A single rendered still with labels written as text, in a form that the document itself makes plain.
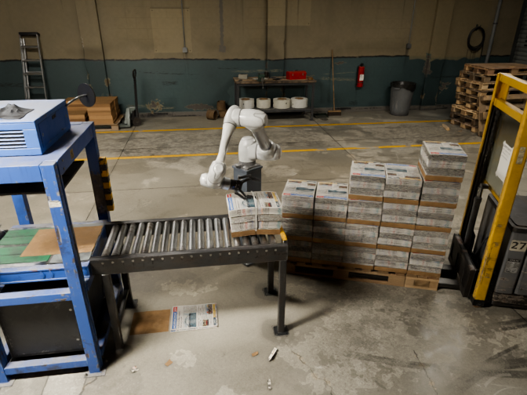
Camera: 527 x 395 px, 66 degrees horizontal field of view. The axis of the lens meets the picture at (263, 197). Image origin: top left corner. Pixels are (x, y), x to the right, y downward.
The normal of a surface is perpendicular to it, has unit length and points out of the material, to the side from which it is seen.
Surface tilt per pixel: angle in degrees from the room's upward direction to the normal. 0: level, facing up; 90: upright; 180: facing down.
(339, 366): 0
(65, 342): 90
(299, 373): 0
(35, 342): 90
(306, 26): 90
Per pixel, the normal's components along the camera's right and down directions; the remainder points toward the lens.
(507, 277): -0.19, 0.41
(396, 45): 0.14, 0.42
